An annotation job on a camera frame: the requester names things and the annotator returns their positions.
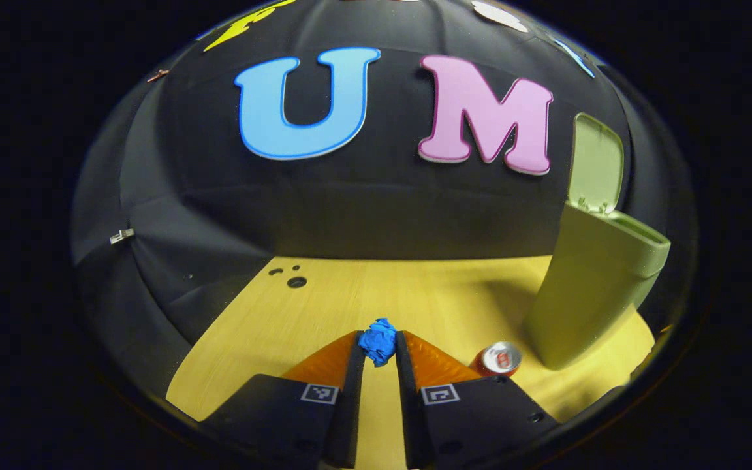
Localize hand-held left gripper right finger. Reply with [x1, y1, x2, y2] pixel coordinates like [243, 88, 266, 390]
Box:
[394, 330, 559, 469]

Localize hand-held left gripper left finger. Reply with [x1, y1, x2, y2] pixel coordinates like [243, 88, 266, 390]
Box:
[200, 330, 367, 469]

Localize blue paper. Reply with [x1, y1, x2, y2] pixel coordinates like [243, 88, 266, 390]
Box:
[358, 317, 398, 368]

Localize red pop can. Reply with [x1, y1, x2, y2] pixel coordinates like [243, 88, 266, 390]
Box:
[469, 341, 523, 378]

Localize pale green desktop garbage bin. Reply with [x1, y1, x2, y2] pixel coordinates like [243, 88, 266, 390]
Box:
[523, 112, 672, 371]

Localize wooden desktop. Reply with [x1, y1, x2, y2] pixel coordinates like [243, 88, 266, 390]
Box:
[166, 256, 656, 470]

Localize black backdrop cloth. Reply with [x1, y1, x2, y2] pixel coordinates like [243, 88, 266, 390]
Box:
[69, 0, 700, 399]

